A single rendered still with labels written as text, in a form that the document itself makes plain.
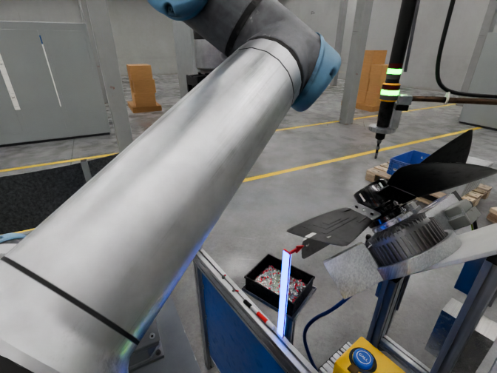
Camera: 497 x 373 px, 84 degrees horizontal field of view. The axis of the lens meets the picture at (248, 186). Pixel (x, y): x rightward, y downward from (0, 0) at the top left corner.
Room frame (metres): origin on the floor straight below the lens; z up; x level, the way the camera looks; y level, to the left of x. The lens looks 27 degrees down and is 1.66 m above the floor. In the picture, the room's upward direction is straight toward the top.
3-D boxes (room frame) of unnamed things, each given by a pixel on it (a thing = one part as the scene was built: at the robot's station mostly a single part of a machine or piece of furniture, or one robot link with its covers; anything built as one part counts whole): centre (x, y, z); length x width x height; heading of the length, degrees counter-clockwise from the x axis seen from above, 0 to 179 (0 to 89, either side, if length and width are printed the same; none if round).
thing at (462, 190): (3.00, -2.49, 0.31); 0.60 x 0.42 x 0.33; 125
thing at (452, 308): (0.64, -0.76, 0.73); 0.15 x 0.09 x 0.22; 37
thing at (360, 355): (0.36, -0.24, 1.08); 0.04 x 0.04 x 0.02
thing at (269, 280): (0.80, -0.12, 0.83); 0.19 x 0.14 x 0.04; 52
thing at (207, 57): (0.46, 0.04, 1.65); 0.08 x 0.08 x 0.05
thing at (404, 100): (0.77, -0.39, 1.50); 0.09 x 0.07 x 0.10; 72
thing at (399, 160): (3.42, -2.21, 0.25); 0.60 x 0.41 x 0.22; 125
